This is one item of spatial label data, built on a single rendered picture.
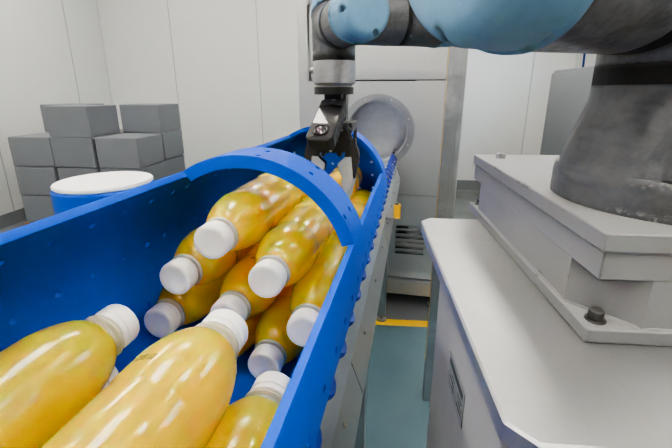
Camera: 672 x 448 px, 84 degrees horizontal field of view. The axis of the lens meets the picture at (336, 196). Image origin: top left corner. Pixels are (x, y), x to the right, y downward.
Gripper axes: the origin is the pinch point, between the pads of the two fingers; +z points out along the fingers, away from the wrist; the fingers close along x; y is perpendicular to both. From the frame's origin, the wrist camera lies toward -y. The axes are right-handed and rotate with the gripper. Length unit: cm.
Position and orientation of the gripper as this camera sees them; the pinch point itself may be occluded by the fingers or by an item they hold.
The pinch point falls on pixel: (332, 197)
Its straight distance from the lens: 70.0
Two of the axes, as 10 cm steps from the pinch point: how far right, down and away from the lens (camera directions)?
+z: 0.0, 9.6, 2.7
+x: -9.8, -0.5, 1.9
